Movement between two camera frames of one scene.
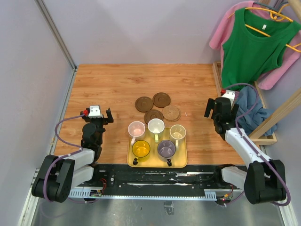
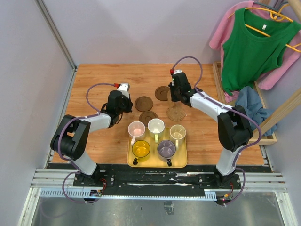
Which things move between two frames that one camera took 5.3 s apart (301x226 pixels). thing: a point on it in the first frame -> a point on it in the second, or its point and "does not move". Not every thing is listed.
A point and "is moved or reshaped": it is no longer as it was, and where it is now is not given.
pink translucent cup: (136, 129) does not move
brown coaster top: (161, 100) -> (162, 93)
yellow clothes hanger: (275, 16) does not move
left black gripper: (109, 119) -> (130, 104)
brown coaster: (144, 104) does not move
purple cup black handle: (166, 150) does not move
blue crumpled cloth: (246, 100) does not move
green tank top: (255, 47) does not move
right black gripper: (210, 105) -> (173, 98)
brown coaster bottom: (153, 114) is moved or reshaped
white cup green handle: (156, 126) does not move
